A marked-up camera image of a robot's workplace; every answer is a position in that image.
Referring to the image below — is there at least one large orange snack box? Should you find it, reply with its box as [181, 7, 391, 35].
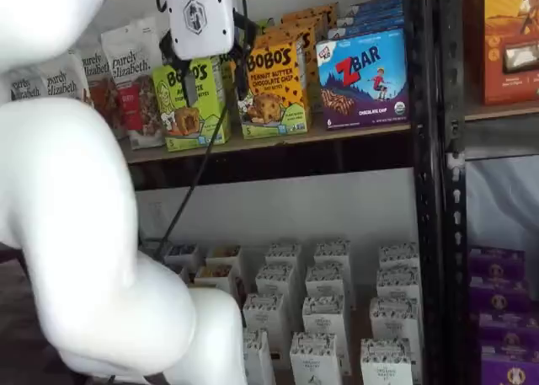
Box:
[483, 0, 539, 106]

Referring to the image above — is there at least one purple snack box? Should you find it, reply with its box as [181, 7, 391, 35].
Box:
[478, 311, 539, 348]
[479, 345, 539, 385]
[467, 245, 527, 279]
[468, 275, 531, 314]

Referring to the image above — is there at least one white wall outlet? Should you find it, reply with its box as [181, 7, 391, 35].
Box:
[145, 199, 165, 234]

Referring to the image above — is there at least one black metal shelf frame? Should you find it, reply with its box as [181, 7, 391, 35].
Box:
[437, 0, 539, 385]

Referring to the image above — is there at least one green Bobo's apple pie box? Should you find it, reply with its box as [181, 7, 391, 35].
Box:
[251, 18, 275, 39]
[152, 56, 232, 152]
[210, 51, 239, 127]

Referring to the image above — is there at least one red label granola bag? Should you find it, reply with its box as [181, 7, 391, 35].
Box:
[100, 20, 166, 151]

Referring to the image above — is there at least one white blue oatmeal box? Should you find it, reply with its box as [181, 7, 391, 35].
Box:
[163, 243, 201, 272]

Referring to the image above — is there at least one blue Zbar box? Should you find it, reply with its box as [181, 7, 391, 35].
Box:
[327, 16, 406, 40]
[347, 0, 403, 15]
[315, 27, 410, 131]
[335, 5, 404, 26]

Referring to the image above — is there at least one metal and wood shelf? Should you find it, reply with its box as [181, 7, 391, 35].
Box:
[124, 0, 441, 385]

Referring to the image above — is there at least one white carton boxes group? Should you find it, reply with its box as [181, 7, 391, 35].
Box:
[235, 241, 422, 385]

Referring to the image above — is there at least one black cable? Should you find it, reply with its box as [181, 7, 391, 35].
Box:
[155, 0, 258, 255]

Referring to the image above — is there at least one white yellow granola box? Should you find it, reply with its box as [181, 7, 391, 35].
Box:
[193, 263, 237, 296]
[205, 244, 244, 276]

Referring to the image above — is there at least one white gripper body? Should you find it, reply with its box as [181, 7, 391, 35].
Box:
[166, 0, 235, 61]

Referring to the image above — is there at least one wooden shelf board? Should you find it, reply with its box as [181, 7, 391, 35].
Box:
[121, 123, 412, 165]
[465, 100, 539, 123]

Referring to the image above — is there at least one white granola bag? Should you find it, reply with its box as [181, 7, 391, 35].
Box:
[7, 67, 45, 104]
[125, 16, 169, 56]
[41, 50, 92, 108]

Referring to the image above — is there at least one white patterned carton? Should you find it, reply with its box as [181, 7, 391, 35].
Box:
[243, 329, 277, 385]
[304, 263, 350, 306]
[360, 337, 416, 385]
[313, 239, 353, 276]
[377, 242, 420, 272]
[254, 263, 296, 306]
[301, 295, 351, 376]
[375, 267, 422, 302]
[289, 332, 344, 385]
[369, 297, 424, 344]
[242, 292, 291, 356]
[264, 242, 304, 276]

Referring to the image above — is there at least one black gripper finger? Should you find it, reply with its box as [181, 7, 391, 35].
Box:
[180, 58, 200, 107]
[233, 43, 256, 102]

